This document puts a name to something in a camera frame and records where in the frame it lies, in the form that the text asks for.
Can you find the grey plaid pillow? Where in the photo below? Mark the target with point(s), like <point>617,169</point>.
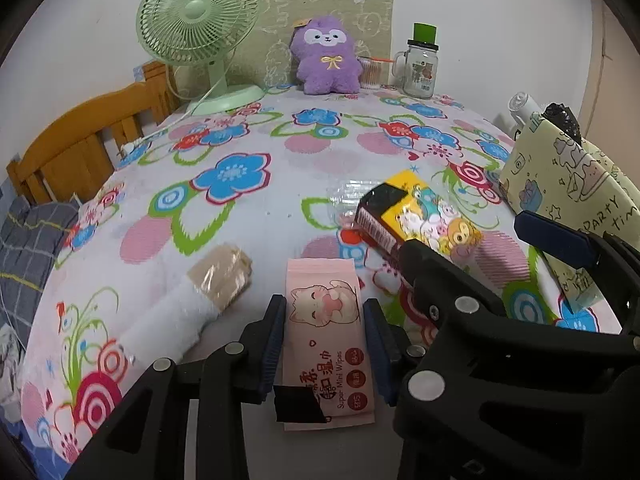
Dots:
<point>30,245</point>

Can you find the glass jar mug green lid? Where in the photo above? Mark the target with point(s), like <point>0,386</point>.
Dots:
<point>417,72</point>

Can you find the black plastic bag roll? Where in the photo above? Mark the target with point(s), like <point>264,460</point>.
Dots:
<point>562,122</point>

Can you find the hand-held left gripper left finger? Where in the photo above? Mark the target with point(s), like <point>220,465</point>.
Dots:
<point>272,350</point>

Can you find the white crumpled cloth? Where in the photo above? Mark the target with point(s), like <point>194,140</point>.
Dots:
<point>9,365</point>

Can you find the pink wet wipes pack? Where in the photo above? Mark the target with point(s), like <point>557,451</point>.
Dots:
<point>322,320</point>

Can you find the white standing fan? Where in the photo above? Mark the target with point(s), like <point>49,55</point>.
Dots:
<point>520,107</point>

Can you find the beige door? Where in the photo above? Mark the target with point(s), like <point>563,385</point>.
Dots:
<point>600,85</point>

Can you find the wooden bed headboard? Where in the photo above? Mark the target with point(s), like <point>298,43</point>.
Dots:
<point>75,150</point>

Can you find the floral tablecloth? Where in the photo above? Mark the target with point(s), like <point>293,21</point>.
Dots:
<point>250,220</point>

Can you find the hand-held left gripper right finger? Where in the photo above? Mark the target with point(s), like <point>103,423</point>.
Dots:
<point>377,350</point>

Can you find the yellow cartoon tissue pack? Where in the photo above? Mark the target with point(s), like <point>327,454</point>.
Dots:
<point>425,215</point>

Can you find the small glass toothpick holder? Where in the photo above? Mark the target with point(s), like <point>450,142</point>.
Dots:
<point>372,72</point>

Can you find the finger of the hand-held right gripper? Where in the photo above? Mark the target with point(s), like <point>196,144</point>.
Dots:
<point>555,237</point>
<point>430,270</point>

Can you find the purple plush toy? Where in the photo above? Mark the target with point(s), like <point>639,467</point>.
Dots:
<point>327,60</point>

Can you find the green patterned board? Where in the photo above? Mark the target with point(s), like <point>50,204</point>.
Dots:
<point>280,20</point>

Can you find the green desk fan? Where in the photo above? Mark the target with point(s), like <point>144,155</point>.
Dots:
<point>195,10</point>

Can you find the yellow patterned fabric box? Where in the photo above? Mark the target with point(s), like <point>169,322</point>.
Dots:
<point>560,180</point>

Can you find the blue wall sticker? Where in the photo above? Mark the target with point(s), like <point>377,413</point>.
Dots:
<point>147,72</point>

